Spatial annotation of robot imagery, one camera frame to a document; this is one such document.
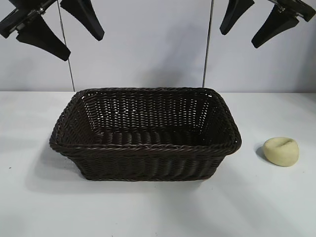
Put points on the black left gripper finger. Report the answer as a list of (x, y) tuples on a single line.
[(85, 19), (47, 42)]

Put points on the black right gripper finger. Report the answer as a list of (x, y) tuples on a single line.
[(234, 17), (274, 29)]

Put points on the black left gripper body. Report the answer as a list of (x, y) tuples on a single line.
[(22, 17)]

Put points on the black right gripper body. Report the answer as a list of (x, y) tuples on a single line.
[(298, 8)]

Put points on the pale yellow egg yolk pastry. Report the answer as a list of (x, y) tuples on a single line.
[(281, 153)]

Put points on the dark brown wicker basket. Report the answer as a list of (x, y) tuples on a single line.
[(148, 153)]

